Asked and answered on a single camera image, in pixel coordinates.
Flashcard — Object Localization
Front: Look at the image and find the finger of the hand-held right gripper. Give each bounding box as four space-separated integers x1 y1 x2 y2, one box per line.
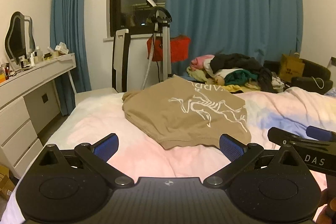
306 125 336 142
267 127 336 147

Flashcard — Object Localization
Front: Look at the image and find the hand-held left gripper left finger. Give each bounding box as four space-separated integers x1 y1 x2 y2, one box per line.
37 133 134 188

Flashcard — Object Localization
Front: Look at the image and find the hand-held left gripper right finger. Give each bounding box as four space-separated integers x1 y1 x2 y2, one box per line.
203 133 305 188

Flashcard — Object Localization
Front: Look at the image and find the tan printed t-shirt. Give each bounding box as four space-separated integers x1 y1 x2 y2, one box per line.
121 74 252 150

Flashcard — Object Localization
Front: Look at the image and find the pile of clothes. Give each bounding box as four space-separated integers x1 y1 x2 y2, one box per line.
186 53 285 94

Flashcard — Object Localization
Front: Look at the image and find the person's right hand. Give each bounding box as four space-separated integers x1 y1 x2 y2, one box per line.
314 186 336 224

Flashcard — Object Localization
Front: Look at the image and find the pastel tie-dye duvet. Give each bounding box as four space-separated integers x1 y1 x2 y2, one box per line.
1 86 336 224

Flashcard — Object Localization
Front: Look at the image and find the black armchair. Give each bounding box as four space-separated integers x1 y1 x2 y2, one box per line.
264 57 332 94

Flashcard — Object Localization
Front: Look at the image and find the brown cardboard box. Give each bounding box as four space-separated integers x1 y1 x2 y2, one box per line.
278 51 305 83

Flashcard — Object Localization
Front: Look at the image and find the white and black chair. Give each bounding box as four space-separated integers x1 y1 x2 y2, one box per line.
75 29 131 102

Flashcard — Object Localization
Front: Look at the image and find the white dressing table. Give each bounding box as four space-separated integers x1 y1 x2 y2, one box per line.
0 52 77 178

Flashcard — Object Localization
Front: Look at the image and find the tissue box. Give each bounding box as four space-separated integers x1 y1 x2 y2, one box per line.
54 42 69 54

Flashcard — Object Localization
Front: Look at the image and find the garment steamer stand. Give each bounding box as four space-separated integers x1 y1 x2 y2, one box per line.
142 0 172 90

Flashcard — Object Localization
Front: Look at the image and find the red cloth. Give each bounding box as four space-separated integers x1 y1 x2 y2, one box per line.
146 34 192 63

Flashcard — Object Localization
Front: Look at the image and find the group of cosmetic bottles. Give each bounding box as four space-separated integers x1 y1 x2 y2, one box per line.
0 46 59 80

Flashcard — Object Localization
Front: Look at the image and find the narrow blue curtain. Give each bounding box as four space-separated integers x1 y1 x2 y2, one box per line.
50 0 92 117

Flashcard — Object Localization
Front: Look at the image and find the wide blue curtain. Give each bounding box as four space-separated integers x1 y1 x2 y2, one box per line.
165 0 303 80

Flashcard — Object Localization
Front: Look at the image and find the wavy vanity mirror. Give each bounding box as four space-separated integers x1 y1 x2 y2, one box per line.
5 11 36 65

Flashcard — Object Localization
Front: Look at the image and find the white cable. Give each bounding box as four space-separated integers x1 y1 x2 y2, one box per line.
310 76 325 89

